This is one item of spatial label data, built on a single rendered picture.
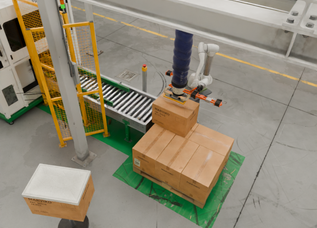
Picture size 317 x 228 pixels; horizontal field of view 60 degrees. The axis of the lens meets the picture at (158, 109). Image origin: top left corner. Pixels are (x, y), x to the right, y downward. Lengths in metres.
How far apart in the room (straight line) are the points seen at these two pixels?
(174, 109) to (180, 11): 2.92
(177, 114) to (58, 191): 1.88
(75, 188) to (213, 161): 1.89
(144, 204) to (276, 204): 1.91
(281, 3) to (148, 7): 0.59
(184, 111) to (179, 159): 0.69
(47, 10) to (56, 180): 1.78
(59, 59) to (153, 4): 2.26
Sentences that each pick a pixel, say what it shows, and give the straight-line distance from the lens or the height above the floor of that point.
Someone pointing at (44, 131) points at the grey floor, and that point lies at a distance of 5.31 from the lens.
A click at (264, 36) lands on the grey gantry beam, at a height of 3.14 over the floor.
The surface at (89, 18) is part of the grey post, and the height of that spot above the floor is 0.93.
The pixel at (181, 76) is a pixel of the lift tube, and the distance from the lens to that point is 3.70.
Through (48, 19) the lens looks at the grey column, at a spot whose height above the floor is 2.38.
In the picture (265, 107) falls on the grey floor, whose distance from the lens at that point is 6.00.
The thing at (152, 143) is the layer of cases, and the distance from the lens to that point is 4.07.
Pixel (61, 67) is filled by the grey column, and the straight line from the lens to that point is 3.46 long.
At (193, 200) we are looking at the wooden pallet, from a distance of 4.19.
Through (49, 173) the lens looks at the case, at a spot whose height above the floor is 1.02.
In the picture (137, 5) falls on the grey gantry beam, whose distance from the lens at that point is 1.34.
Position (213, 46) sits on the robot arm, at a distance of 4.32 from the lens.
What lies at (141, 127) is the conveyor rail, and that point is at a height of 0.50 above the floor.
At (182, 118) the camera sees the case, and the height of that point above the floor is 0.91.
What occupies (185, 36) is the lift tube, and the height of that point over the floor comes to 2.10.
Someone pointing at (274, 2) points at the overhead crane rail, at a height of 3.17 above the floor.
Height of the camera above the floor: 3.60
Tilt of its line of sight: 41 degrees down
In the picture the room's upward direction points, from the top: 2 degrees clockwise
